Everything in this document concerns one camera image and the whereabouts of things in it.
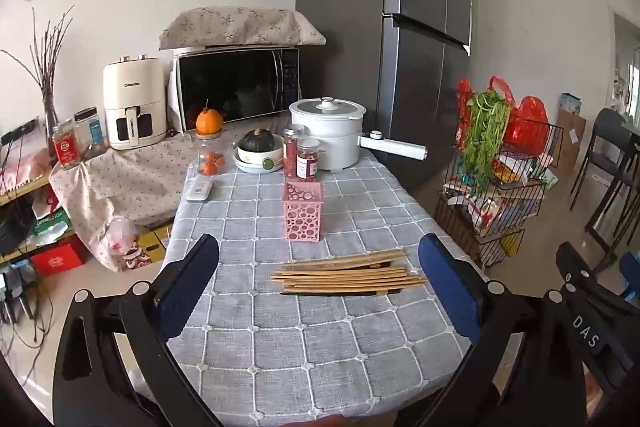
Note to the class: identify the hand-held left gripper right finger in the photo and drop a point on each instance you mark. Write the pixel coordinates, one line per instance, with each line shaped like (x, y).
(447, 289)

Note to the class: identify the pile of wooden chopsticks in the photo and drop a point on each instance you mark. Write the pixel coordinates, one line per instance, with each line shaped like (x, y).
(345, 278)

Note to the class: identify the grey checked tablecloth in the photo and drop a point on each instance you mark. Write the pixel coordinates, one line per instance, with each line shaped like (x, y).
(320, 347)

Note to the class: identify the floral cabinet cover cloth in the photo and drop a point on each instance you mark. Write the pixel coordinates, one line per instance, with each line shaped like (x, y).
(135, 177)

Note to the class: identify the tall red spice jar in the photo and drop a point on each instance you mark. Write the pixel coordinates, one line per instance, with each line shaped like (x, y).
(291, 152)

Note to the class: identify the black power strip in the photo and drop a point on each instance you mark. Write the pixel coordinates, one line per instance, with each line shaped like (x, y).
(20, 131)

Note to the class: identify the short red spice jar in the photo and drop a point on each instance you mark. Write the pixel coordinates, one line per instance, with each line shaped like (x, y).
(307, 162)

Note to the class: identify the narrow red plastic bag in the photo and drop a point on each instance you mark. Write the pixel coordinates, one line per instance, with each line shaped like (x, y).
(465, 107)

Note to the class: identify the white air fryer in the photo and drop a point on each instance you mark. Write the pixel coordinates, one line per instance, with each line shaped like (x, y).
(135, 87)

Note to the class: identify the white remote control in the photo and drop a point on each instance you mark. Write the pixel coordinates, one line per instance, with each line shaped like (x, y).
(200, 189)

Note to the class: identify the red gift box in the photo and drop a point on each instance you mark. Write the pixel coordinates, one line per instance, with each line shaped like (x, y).
(57, 259)

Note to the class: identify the dark green squash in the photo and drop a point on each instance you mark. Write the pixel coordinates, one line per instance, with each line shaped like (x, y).
(256, 140)

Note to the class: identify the white electric cooking pot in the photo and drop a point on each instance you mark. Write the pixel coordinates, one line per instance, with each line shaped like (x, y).
(330, 127)

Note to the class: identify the green box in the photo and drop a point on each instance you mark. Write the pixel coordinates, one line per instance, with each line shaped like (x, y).
(47, 222)

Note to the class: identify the wooden shelf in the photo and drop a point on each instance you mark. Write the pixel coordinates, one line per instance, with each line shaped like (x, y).
(30, 189)

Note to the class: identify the pink plastic bag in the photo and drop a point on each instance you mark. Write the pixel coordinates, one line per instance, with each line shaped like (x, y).
(119, 237)

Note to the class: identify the black microwave oven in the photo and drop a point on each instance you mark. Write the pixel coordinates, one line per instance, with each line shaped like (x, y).
(230, 84)

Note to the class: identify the green long beans bunch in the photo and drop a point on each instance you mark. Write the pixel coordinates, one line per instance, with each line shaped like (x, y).
(482, 132)

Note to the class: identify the dry branches in vase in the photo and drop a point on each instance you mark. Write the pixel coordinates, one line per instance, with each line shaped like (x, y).
(47, 72)

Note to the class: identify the black chair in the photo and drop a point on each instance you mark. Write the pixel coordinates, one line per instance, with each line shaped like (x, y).
(607, 157)

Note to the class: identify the brown cardboard box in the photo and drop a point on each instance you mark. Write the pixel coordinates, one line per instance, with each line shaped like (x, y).
(570, 142)

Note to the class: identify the light blue package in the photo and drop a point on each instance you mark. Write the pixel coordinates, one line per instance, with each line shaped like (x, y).
(571, 103)

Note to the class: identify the grey refrigerator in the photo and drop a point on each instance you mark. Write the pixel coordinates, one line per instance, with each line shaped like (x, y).
(350, 32)

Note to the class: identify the black lid jar blue label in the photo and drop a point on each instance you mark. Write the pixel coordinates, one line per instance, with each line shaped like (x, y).
(91, 132)

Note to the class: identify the yellow cardboard box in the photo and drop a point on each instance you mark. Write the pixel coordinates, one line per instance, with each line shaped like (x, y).
(155, 244)

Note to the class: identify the glass jar with red label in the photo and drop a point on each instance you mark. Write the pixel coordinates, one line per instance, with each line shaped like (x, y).
(66, 147)

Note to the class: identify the glass jar of small oranges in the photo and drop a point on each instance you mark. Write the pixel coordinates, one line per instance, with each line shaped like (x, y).
(212, 157)

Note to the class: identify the pink perforated utensil holder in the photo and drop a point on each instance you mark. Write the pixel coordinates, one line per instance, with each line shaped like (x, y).
(302, 214)

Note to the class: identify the bulging red plastic bag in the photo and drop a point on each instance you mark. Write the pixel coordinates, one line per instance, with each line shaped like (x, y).
(527, 127)

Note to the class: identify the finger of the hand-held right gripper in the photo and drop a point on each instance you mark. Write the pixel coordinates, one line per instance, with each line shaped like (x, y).
(587, 274)
(633, 277)

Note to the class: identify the orange fruit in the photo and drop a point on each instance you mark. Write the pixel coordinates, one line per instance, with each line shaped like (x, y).
(209, 121)

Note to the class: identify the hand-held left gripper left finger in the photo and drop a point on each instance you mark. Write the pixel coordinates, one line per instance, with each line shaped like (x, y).
(185, 289)

